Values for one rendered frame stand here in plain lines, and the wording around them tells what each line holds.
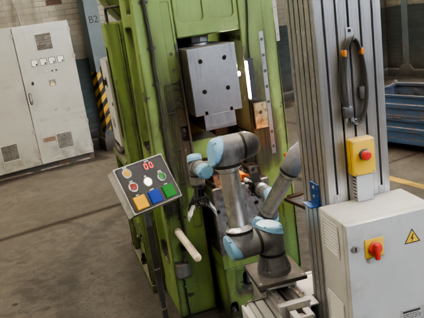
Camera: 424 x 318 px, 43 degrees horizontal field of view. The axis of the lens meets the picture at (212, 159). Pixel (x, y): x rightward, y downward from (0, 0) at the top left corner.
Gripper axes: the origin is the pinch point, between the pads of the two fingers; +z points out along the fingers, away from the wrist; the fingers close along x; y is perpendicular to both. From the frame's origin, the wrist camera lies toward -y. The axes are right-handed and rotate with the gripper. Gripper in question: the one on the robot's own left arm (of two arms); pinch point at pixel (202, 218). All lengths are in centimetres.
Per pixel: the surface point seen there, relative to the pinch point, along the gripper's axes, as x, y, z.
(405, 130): 308, -298, 67
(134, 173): -28.8, -34.4, -21.6
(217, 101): 29, -54, -50
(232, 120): 37, -54, -37
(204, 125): 19, -54, -37
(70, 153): -87, -567, 76
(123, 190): -36.6, -26.4, -15.9
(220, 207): 20, -47, 14
